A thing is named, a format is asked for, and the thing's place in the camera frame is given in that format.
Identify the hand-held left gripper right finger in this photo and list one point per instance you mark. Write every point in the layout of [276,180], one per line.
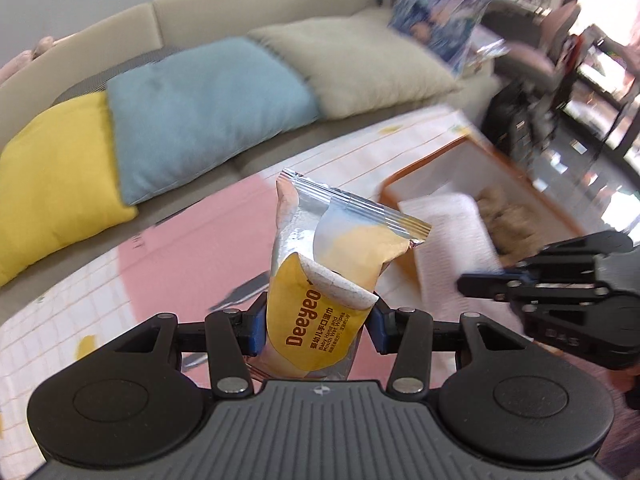
[381,327]

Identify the beige sofa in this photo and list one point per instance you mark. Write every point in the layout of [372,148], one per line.
[210,5]

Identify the tan furry plush toy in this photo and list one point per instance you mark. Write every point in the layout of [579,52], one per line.
[507,217]

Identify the black bag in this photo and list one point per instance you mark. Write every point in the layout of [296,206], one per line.
[515,125]

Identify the yellow wet wipes packet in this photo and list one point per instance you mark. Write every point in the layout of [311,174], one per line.
[310,310]

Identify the beige pillow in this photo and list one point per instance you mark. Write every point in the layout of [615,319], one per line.
[370,60]

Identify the light blue pillow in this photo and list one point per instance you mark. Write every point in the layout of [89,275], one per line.
[200,110]

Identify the orange rimmed tray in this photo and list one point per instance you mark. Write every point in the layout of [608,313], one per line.
[415,175]

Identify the yellow pillow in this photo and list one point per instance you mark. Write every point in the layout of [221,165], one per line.
[55,185]

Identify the white cloth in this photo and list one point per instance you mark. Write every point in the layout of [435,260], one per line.
[450,240]

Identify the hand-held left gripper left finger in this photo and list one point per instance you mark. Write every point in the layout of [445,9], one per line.
[256,327]

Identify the pink plush toy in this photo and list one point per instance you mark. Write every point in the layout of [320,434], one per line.
[30,55]

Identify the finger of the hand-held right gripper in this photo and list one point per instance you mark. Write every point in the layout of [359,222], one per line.
[492,286]

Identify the pinkish grey chair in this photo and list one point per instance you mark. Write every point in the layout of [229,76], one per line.
[550,35]

